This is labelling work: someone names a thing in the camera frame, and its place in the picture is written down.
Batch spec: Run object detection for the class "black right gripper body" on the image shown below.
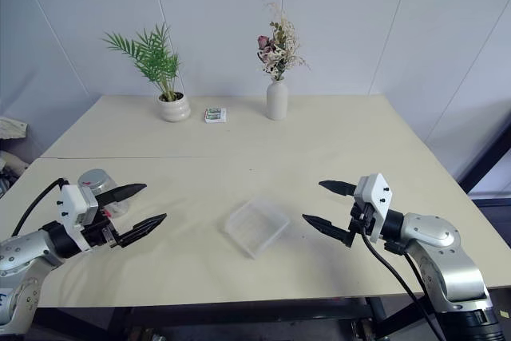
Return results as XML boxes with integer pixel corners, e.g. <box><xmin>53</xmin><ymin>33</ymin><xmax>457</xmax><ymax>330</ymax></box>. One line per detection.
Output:
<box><xmin>344</xmin><ymin>200</ymin><xmax>374</xmax><ymax>248</ymax></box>

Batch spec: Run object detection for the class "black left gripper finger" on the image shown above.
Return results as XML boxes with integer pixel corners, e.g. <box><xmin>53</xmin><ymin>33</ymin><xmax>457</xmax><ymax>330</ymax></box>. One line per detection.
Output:
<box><xmin>95</xmin><ymin>183</ymin><xmax>148</xmax><ymax>208</ymax></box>
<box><xmin>115</xmin><ymin>213</ymin><xmax>168</xmax><ymax>249</ymax></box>

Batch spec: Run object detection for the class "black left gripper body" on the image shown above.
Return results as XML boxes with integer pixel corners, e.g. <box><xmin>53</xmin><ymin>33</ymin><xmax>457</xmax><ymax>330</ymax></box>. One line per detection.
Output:
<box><xmin>81</xmin><ymin>205</ymin><xmax>121</xmax><ymax>249</ymax></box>

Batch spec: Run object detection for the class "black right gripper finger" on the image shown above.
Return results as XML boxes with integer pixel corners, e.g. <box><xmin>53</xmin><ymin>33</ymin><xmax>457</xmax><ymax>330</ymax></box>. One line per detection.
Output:
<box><xmin>318</xmin><ymin>180</ymin><xmax>358</xmax><ymax>199</ymax></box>
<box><xmin>302</xmin><ymin>213</ymin><xmax>355</xmax><ymax>248</ymax></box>

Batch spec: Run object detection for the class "clear plastic tube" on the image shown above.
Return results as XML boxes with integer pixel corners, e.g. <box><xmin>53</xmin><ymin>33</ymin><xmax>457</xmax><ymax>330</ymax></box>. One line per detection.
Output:
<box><xmin>93</xmin><ymin>173</ymin><xmax>131</xmax><ymax>220</ymax></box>

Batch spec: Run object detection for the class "clear plastic container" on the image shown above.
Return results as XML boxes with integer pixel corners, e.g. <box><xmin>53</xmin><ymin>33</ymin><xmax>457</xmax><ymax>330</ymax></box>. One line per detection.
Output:
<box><xmin>223</xmin><ymin>196</ymin><xmax>291</xmax><ymax>260</ymax></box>

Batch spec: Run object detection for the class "white ribbed plant pot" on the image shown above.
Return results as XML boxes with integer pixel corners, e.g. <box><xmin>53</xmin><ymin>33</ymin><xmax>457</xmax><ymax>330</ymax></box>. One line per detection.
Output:
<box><xmin>156</xmin><ymin>91</ymin><xmax>191</xmax><ymax>123</ymax></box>

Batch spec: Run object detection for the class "white ceramic vase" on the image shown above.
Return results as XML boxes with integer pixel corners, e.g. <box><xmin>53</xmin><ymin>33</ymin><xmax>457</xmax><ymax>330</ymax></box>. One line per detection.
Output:
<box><xmin>266</xmin><ymin>78</ymin><xmax>289</xmax><ymax>121</ymax></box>

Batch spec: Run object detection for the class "white bundled clutter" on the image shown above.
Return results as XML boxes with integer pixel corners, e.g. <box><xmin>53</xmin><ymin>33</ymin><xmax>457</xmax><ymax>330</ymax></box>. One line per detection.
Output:
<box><xmin>0</xmin><ymin>150</ymin><xmax>30</xmax><ymax>199</ymax></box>

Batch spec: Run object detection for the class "small white green box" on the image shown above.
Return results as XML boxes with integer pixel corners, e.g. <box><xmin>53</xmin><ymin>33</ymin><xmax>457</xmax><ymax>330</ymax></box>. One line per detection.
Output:
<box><xmin>204</xmin><ymin>107</ymin><xmax>229</xmax><ymax>125</ymax></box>

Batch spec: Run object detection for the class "grey crumpled cloth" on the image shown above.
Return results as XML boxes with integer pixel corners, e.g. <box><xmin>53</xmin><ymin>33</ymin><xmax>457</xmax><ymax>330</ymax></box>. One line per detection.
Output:
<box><xmin>0</xmin><ymin>116</ymin><xmax>30</xmax><ymax>142</ymax></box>

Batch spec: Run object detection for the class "green palm plant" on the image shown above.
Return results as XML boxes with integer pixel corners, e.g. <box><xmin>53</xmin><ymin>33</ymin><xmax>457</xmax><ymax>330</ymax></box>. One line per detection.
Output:
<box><xmin>102</xmin><ymin>22</ymin><xmax>183</xmax><ymax>102</ymax></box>

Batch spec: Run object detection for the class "dried flower bouquet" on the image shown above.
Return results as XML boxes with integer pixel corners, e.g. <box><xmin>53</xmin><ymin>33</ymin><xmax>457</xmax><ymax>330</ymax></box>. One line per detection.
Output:
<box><xmin>255</xmin><ymin>1</ymin><xmax>312</xmax><ymax>82</ymax></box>

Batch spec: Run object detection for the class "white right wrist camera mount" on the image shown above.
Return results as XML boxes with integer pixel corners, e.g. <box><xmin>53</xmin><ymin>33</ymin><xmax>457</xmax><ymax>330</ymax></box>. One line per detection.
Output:
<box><xmin>353</xmin><ymin>172</ymin><xmax>394</xmax><ymax>244</ymax></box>

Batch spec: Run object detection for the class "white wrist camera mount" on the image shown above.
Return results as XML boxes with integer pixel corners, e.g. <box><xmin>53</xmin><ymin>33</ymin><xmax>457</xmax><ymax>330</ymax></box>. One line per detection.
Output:
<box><xmin>353</xmin><ymin>172</ymin><xmax>394</xmax><ymax>244</ymax></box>
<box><xmin>59</xmin><ymin>184</ymin><xmax>99</xmax><ymax>252</ymax></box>

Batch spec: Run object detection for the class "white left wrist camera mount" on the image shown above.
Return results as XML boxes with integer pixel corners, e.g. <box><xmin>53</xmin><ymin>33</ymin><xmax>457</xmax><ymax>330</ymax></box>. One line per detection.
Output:
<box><xmin>59</xmin><ymin>184</ymin><xmax>99</xmax><ymax>252</ymax></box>

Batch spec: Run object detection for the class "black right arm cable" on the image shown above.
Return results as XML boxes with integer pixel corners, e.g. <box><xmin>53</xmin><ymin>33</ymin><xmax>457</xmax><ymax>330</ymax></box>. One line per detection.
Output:
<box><xmin>358</xmin><ymin>224</ymin><xmax>446</xmax><ymax>341</ymax></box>
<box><xmin>389</xmin><ymin>241</ymin><xmax>438</xmax><ymax>328</ymax></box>

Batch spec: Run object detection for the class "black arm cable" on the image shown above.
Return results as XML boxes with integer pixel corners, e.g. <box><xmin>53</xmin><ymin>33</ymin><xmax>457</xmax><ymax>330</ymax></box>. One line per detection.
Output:
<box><xmin>358</xmin><ymin>224</ymin><xmax>446</xmax><ymax>341</ymax></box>
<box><xmin>389</xmin><ymin>241</ymin><xmax>438</xmax><ymax>328</ymax></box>
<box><xmin>10</xmin><ymin>176</ymin><xmax>67</xmax><ymax>238</ymax></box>

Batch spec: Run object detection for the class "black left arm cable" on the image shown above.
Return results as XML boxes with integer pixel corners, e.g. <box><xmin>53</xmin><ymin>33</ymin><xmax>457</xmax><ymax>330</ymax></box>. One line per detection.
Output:
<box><xmin>10</xmin><ymin>176</ymin><xmax>67</xmax><ymax>238</ymax></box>

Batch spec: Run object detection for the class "black table frame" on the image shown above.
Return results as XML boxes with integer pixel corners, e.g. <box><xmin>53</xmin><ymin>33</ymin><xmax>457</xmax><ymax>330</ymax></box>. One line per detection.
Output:
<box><xmin>31</xmin><ymin>295</ymin><xmax>430</xmax><ymax>341</ymax></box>

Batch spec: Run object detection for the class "black metal post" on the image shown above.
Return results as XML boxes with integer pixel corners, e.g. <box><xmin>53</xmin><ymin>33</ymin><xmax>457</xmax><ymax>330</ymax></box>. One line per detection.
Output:
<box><xmin>458</xmin><ymin>120</ymin><xmax>511</xmax><ymax>195</ymax></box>

